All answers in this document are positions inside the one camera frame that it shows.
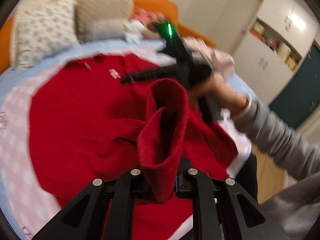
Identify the grey trousers leg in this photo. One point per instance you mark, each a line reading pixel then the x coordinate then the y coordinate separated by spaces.
pixel 296 208

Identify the pink white plush toy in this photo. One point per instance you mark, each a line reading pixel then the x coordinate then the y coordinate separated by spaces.
pixel 145 21

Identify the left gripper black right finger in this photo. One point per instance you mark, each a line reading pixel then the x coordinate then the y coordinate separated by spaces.
pixel 223 209

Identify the red knit sweater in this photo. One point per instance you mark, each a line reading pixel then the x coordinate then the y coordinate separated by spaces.
pixel 85 124

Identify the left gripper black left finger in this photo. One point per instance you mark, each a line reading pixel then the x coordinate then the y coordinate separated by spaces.
pixel 102 210

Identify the beige patchwork plaid pillow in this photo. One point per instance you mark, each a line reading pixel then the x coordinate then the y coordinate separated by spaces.
pixel 100 19

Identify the pale pink crumpled garment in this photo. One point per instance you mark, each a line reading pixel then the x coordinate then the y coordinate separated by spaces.
pixel 220 61

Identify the white blue floral pillow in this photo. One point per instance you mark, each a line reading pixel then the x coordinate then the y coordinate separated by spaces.
pixel 42 33

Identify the grey sleeved right forearm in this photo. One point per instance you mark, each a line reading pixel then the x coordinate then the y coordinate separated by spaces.
pixel 272 136

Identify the light blue bed sheet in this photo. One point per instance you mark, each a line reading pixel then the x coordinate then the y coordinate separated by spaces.
pixel 50 57

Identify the white wardrobe cabinet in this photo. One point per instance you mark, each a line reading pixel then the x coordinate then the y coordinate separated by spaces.
pixel 275 43

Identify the person's right hand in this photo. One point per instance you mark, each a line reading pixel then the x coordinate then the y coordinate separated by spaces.
pixel 226 96

